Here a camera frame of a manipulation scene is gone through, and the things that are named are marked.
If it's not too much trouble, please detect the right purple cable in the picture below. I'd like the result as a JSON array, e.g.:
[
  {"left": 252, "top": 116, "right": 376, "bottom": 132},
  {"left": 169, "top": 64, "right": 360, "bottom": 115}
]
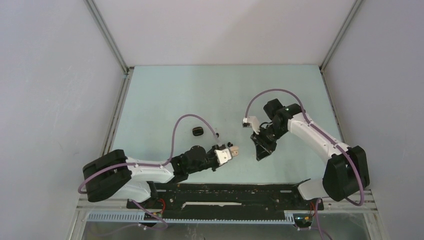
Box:
[{"left": 244, "top": 88, "right": 366, "bottom": 240}]

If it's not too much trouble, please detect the aluminium frame rail front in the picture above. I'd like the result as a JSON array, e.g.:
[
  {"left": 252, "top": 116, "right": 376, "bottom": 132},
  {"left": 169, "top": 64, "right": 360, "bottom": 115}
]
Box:
[{"left": 67, "top": 188, "right": 388, "bottom": 240}]

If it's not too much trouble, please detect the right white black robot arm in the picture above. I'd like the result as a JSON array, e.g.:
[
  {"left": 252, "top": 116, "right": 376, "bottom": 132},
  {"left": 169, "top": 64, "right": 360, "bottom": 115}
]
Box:
[{"left": 242, "top": 99, "right": 370, "bottom": 209}]

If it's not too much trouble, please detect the left controller board red led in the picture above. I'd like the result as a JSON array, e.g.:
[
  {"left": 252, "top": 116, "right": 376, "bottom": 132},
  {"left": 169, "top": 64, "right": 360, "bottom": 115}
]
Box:
[{"left": 143, "top": 213, "right": 162, "bottom": 221}]

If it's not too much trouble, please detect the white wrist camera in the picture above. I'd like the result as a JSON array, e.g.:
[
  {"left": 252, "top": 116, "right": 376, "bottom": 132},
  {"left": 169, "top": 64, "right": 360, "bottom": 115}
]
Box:
[
  {"left": 214, "top": 148, "right": 233, "bottom": 166},
  {"left": 242, "top": 116, "right": 261, "bottom": 135}
]

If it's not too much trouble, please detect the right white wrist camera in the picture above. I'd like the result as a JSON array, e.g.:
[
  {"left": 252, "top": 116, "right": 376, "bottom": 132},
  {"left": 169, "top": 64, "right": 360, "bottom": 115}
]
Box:
[{"left": 242, "top": 116, "right": 261, "bottom": 135}]

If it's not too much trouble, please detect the purple cable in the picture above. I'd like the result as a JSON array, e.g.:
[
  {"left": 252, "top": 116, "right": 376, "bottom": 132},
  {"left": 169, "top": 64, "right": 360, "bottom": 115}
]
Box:
[
  {"left": 77, "top": 113, "right": 220, "bottom": 195},
  {"left": 244, "top": 88, "right": 366, "bottom": 240}
]

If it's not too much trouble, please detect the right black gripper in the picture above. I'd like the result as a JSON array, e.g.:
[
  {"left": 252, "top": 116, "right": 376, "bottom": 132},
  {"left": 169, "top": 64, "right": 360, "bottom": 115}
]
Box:
[{"left": 250, "top": 123, "right": 288, "bottom": 161}]

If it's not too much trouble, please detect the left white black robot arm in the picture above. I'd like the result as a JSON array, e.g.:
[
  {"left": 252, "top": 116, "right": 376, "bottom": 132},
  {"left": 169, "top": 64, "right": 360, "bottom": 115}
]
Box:
[{"left": 78, "top": 145, "right": 232, "bottom": 208}]

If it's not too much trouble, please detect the left aluminium corner post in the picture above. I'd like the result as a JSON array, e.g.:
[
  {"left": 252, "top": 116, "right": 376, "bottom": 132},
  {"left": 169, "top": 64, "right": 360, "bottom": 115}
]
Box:
[{"left": 83, "top": 0, "right": 130, "bottom": 75}]

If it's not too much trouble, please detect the white slotted cable duct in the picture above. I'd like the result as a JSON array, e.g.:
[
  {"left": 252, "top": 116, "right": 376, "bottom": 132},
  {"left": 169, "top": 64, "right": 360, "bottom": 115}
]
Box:
[{"left": 86, "top": 211, "right": 295, "bottom": 225}]

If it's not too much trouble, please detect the black charging case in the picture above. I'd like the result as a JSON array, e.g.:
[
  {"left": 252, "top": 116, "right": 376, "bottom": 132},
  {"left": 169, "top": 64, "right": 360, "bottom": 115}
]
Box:
[{"left": 192, "top": 126, "right": 204, "bottom": 137}]

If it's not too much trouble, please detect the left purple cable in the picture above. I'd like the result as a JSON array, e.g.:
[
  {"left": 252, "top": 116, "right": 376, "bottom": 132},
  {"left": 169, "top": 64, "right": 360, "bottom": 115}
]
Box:
[{"left": 77, "top": 113, "right": 220, "bottom": 195}]

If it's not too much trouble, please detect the beige earbud charging case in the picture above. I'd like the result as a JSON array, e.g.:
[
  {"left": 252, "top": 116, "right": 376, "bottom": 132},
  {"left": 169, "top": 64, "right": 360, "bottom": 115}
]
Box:
[{"left": 229, "top": 146, "right": 239, "bottom": 157}]

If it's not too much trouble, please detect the right controller board green led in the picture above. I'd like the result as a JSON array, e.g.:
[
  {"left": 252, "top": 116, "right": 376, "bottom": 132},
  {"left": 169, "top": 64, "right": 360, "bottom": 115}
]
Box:
[{"left": 294, "top": 216, "right": 311, "bottom": 223}]

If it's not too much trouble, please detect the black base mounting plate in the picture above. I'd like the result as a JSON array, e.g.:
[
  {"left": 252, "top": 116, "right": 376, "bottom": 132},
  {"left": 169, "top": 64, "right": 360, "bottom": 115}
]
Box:
[{"left": 140, "top": 183, "right": 324, "bottom": 220}]

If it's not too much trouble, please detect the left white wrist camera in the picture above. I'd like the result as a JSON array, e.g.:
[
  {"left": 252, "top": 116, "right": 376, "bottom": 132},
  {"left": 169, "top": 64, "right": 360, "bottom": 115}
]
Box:
[{"left": 214, "top": 148, "right": 233, "bottom": 166}]

